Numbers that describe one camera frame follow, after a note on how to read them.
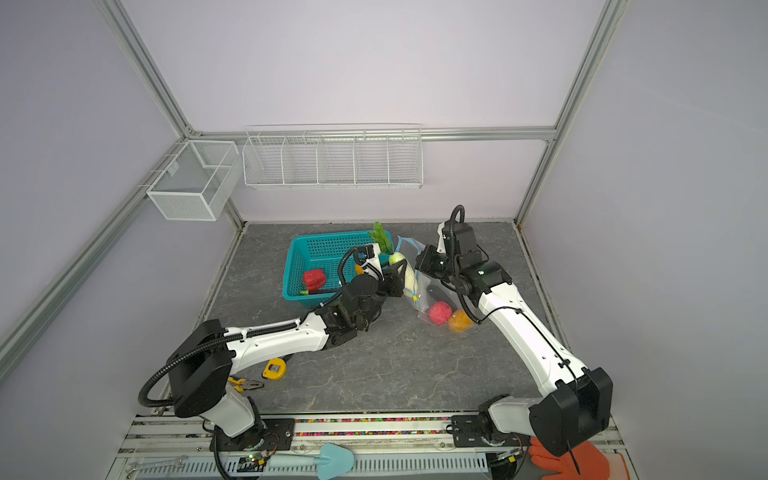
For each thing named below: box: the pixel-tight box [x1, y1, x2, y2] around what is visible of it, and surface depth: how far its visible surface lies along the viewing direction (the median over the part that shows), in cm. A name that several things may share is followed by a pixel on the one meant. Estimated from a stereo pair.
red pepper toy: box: [302, 269, 326, 291], surface depth 100 cm
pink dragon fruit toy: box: [429, 301, 453, 326], surface depth 88 cm
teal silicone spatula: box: [268, 443, 355, 480], surface depth 72 cm
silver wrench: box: [126, 455, 189, 479], surface depth 72 cm
